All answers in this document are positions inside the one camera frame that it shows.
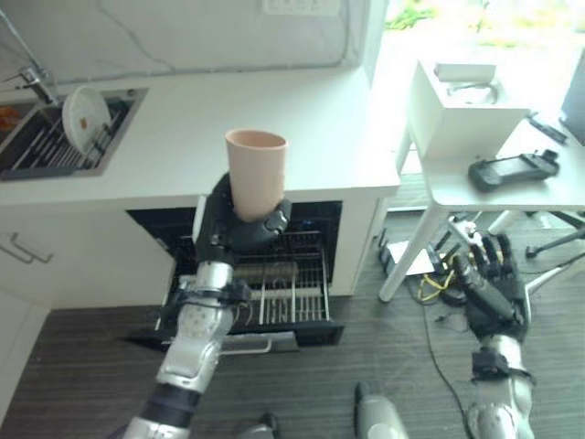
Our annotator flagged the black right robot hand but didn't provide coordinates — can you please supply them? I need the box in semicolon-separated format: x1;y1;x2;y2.
452;232;533;342

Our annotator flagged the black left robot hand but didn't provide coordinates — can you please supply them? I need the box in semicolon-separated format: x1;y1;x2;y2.
195;171;294;263

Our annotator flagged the pink plastic cup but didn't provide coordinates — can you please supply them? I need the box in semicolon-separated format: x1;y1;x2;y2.
224;128;289;223

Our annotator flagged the black dishwasher drawer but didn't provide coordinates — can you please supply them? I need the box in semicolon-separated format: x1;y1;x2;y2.
119;200;346;357

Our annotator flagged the black tripod stand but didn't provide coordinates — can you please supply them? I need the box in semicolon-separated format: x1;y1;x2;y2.
525;212;585;260

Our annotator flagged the white paper sheet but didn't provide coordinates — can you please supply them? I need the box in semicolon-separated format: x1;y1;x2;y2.
386;240;435;277

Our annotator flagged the white side table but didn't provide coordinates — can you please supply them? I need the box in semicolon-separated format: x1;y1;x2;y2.
378;109;585;303

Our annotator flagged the black handheld controller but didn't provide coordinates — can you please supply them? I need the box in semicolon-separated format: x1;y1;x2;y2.
467;149;560;192

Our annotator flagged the black flat device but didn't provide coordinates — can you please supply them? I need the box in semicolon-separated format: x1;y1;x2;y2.
527;111;568;144

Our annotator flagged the white round plate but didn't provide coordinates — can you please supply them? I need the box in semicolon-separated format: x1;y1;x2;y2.
61;86;111;150

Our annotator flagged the silver robot leg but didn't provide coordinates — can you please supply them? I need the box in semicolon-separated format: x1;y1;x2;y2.
354;381;410;439

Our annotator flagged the white cardboard box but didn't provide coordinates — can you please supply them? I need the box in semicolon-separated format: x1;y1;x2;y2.
405;59;531;160

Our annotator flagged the steel sink dish rack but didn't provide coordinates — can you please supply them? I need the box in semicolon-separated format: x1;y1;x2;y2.
0;87;150;180

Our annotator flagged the chrome kitchen faucet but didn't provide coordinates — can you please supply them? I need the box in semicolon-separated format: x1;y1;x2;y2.
4;27;59;107

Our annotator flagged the yellow cable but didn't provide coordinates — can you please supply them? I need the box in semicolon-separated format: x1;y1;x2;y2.
418;269;461;305

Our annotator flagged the black floor cable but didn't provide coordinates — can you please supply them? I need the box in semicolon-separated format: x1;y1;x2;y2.
422;301;474;431

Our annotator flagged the wire dishwasher rack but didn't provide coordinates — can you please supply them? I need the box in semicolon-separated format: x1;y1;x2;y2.
175;230;331;328

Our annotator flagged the silver cabinet handle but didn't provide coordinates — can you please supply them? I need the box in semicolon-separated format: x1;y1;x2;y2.
0;231;55;264

